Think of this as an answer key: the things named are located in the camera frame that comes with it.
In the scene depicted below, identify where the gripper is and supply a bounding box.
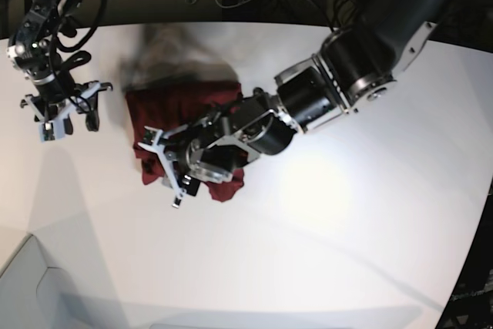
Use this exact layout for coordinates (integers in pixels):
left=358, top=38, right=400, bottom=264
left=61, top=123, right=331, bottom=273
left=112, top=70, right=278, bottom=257
left=166, top=105, right=270, bottom=196
left=6, top=35, right=102, bottom=136

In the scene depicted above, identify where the dark red long-sleeve t-shirt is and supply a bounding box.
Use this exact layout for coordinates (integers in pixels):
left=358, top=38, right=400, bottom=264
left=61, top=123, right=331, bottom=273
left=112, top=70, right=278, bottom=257
left=125, top=80, right=242, bottom=185

